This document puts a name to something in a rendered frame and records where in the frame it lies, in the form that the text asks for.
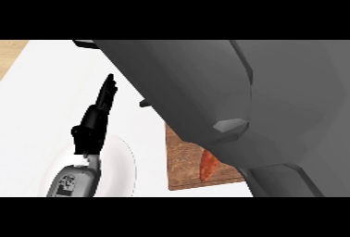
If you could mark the white round plate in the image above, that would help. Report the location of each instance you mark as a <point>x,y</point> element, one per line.
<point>115,166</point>

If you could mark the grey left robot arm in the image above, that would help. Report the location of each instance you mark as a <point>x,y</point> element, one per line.
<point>75,182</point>

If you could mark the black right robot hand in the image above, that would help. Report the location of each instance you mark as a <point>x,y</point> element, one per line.
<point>85,43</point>

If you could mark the orange cupcake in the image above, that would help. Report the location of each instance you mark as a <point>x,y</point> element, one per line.
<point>208,166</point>

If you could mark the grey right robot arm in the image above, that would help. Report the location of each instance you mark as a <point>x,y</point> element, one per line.
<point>254,102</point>

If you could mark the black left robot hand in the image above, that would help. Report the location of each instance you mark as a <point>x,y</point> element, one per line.
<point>93,123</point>

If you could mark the brown wooden cutting board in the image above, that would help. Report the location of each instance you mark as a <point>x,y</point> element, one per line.
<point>184,168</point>

